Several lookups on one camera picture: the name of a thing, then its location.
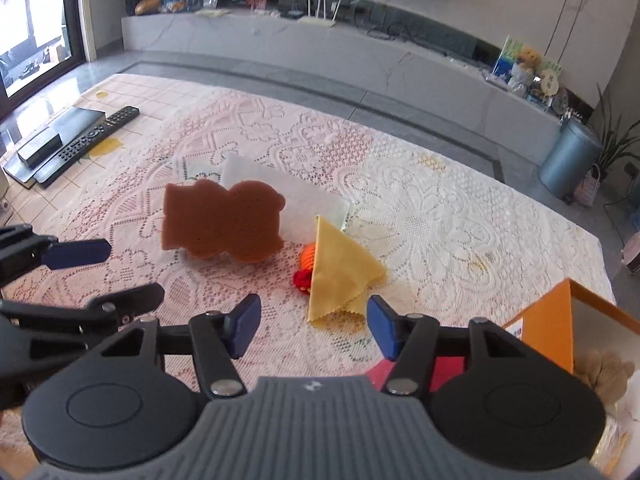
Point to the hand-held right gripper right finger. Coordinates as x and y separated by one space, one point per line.
385 327

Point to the woven pastel bag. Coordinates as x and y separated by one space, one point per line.
587 187

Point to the green and blue picture card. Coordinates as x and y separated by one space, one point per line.
505 60

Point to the golden brown ornament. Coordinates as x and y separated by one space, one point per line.
149 4

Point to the white marble television console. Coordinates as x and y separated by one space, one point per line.
350 55

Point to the yellow cloth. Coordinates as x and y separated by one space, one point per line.
340 265

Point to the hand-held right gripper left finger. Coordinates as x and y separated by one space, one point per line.
245 327

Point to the blue snack bag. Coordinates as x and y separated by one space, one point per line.
174 4

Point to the teddy bear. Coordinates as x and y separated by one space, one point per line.
527 67

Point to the small grey box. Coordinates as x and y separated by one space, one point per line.
37 147

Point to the black book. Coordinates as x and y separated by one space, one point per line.
75 120

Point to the long-leaf potted plant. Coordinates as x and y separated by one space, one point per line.
617 135

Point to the black remote control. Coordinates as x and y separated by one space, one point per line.
97 135

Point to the orange and red crocheted toy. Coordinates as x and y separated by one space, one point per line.
306 265

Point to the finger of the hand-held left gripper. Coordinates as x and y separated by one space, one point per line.
80 253
115 305

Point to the red box with clear base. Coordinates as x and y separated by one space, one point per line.
442 372

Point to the small pink heater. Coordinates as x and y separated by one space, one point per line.
632 255

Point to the brown sponge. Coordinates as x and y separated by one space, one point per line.
220 220

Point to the orange cardboard box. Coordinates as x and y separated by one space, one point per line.
545 330

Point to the pink card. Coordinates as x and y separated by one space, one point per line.
256 1

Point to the white cloth sheet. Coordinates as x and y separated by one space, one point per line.
305 200

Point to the round white card stand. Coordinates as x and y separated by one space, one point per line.
550 79

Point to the white router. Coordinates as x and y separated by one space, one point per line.
320 19

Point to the glass sliding door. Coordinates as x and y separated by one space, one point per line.
35 20

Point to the blue-grey trash can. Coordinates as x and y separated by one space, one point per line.
570 160

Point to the pale yellow paper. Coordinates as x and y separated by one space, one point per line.
212 12

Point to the beige plush toy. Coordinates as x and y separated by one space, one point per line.
602 375

